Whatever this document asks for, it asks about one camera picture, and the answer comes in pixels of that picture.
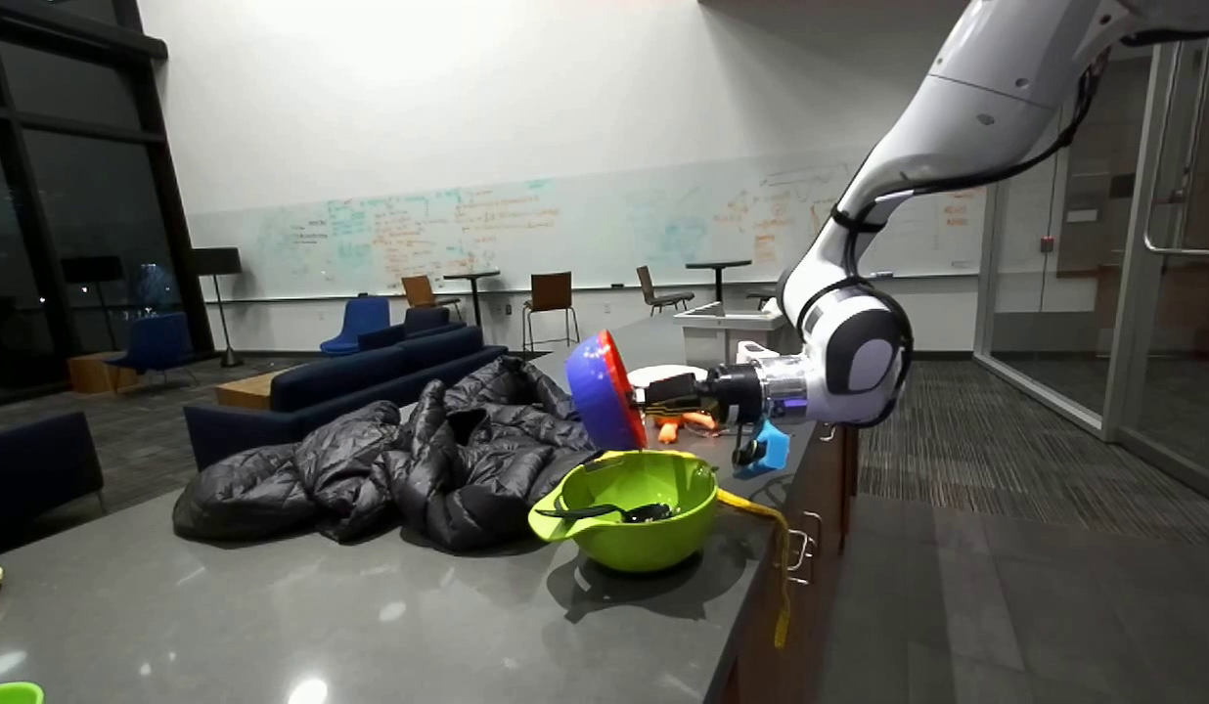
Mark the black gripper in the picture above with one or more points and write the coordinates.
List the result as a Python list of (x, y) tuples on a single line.
[(735, 393)]

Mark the orange bowl blue outside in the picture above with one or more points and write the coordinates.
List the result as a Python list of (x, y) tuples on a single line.
[(604, 393)]

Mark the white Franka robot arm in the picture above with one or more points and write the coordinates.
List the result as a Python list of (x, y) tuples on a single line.
[(996, 93)]

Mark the green plastic bowl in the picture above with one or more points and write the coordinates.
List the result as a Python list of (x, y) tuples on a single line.
[(635, 535)]

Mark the orange plush toy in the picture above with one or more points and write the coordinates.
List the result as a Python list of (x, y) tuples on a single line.
[(687, 423)]

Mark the grey metal bin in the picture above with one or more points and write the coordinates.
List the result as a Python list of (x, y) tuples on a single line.
[(724, 340)]

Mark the grey chair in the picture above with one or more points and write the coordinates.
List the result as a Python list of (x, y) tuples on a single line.
[(653, 294)]

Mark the dark rectangular table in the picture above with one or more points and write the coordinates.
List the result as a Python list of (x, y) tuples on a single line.
[(718, 263)]

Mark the brown chair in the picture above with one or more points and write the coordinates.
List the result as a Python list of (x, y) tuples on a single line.
[(550, 291)]

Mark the wooden counter cabinet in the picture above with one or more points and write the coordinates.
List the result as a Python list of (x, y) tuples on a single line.
[(810, 551)]

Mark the round high table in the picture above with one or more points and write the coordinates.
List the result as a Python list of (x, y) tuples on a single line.
[(472, 277)]

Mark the light wooden chair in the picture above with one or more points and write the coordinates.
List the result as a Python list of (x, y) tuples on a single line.
[(421, 291)]

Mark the black puffer jacket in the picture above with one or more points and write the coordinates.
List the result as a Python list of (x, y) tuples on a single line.
[(409, 465)]

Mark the long blue sofa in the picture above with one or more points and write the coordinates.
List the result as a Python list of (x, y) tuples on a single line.
[(352, 376)]

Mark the blue lounge chair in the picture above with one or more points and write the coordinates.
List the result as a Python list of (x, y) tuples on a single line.
[(357, 327)]

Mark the wooden coffee table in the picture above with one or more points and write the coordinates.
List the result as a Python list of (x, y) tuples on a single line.
[(246, 391)]

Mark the black music stand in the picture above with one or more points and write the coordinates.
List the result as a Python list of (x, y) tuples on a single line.
[(90, 271), (218, 259)]

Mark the wooden box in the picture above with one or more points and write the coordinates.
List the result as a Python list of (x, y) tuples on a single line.
[(96, 372)]

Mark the dark blue sofa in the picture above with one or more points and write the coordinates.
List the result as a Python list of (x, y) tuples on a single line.
[(36, 474)]

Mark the small green container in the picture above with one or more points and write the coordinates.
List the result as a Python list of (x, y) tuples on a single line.
[(0, 693)]

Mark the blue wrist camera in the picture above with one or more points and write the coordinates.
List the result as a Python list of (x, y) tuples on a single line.
[(764, 453)]

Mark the wall whiteboard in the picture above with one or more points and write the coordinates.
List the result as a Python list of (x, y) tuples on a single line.
[(563, 221)]

